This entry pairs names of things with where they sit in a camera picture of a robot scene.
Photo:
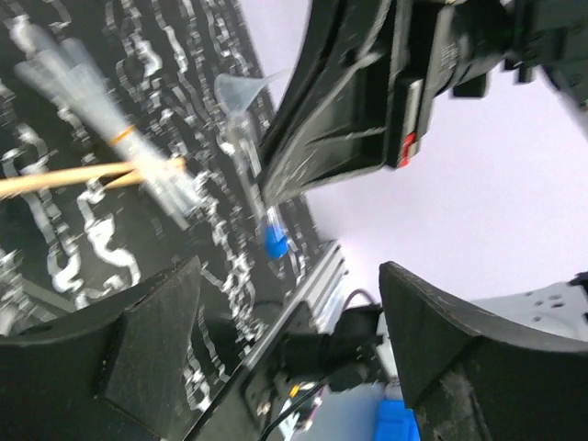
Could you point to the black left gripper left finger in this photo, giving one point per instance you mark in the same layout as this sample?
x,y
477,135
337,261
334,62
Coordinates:
x,y
111,371

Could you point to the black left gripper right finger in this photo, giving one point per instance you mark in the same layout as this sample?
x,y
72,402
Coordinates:
x,y
469,374

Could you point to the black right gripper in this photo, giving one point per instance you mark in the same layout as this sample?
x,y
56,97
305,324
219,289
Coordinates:
x,y
334,119

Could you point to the blue plastic storage bin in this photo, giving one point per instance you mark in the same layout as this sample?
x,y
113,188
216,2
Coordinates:
x,y
395,422

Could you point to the clear plastic funnel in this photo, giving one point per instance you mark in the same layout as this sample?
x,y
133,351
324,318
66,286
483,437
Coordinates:
x,y
235,94

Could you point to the wooden stick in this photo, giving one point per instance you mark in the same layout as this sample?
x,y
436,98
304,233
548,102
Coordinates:
x,y
123,173

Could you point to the clear plastic pipettes bundle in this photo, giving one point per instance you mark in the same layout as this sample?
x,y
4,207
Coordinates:
x,y
66,74

